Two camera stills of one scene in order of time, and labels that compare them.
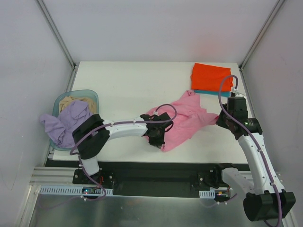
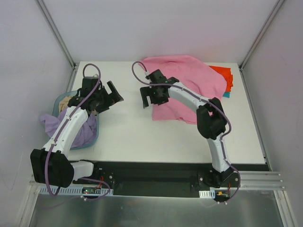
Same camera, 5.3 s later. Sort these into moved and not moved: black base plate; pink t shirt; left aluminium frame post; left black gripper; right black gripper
Moved: right black gripper; left black gripper; pink t shirt
Not moved: left aluminium frame post; black base plate
